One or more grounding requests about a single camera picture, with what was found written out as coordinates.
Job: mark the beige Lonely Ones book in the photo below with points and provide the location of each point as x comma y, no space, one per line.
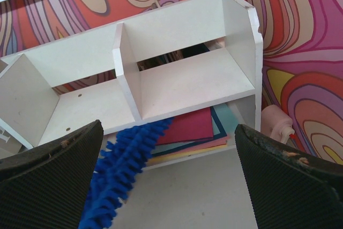
9,146

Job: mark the dark blue paper sheet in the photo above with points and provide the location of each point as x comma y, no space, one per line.
218,129

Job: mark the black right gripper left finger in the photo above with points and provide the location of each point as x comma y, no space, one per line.
47,186

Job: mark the white wooden bookshelf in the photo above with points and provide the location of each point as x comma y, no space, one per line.
158,64

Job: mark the magenta paper sheet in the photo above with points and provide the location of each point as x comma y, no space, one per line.
187,127

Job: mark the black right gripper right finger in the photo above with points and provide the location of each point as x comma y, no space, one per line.
288,188

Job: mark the blue microfiber duster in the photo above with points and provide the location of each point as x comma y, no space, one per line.
115,172

